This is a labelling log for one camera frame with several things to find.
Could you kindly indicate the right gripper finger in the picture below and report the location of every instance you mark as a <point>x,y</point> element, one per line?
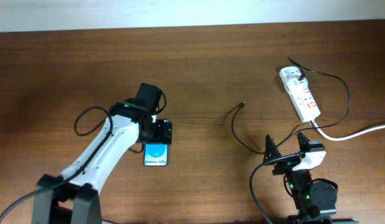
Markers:
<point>304,142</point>
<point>271,150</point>

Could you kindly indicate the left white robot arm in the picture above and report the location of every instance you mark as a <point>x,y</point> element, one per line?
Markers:
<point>73,196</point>

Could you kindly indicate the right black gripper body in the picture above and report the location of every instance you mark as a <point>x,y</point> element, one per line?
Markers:
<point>286,165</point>

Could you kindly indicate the blue Galaxy smartphone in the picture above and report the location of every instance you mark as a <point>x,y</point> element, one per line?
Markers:
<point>156,155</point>

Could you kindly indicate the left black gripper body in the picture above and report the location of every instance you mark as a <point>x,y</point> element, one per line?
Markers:
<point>160,134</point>

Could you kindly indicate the white charger plug adapter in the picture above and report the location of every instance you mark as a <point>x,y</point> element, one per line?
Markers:
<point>295,85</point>

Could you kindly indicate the white power strip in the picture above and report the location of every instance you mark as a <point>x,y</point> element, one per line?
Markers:
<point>303,101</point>

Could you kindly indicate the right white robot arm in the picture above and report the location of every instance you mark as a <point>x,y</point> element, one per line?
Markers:
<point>315,199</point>

